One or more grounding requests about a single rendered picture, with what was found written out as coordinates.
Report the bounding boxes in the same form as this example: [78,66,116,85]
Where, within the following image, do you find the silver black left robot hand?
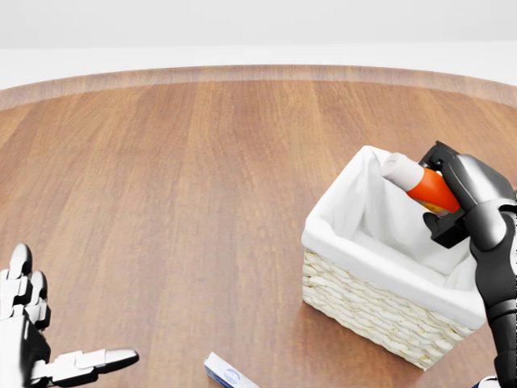
[0,242,141,388]

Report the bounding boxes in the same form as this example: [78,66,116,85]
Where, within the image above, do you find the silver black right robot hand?
[418,140,517,388]

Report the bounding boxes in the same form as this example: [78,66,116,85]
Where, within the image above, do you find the red ketchup bottle white cap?
[379,152,462,217]

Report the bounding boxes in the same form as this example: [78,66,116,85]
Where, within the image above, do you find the white cloth basket liner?
[301,145,488,331]

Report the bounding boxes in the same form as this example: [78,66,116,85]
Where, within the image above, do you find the cream woven wicker basket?
[301,145,488,371]

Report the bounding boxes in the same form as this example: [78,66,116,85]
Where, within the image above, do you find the white blue printed box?
[203,351,260,388]

